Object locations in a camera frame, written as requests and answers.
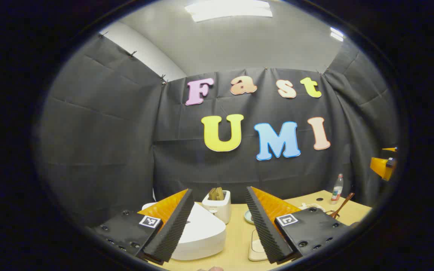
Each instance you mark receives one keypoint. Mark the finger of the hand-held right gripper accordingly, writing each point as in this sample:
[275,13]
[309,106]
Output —
[390,149]
[382,167]

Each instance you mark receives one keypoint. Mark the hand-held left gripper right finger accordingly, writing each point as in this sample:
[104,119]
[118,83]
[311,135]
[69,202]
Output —
[264,229]

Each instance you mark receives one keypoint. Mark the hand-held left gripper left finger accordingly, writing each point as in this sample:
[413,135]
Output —
[171,229]

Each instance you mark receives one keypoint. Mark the white rice cooker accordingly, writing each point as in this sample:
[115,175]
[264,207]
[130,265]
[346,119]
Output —
[202,235]

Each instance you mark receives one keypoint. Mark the brown wooden spoon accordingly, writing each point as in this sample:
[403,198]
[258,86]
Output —
[343,205]

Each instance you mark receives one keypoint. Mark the pale green plate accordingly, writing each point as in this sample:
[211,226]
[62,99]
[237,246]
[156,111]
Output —
[248,217]

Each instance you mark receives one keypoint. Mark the clear glass container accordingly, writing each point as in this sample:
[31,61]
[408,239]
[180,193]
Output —
[256,256]

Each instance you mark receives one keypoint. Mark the white toaster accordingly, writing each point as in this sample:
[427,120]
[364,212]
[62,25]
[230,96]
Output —
[219,209]

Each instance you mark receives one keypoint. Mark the clear plastic water bottle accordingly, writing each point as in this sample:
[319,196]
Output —
[336,190]

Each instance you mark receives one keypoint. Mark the brown bread slice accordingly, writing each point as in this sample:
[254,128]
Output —
[212,194]
[220,193]

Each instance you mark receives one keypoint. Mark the black backdrop cloth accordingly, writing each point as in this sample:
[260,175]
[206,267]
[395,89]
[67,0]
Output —
[107,131]

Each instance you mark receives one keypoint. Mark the small ceiling light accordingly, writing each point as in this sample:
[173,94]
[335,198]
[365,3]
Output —
[336,34]

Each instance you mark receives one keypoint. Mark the ceiling light panel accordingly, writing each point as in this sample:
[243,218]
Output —
[228,9]

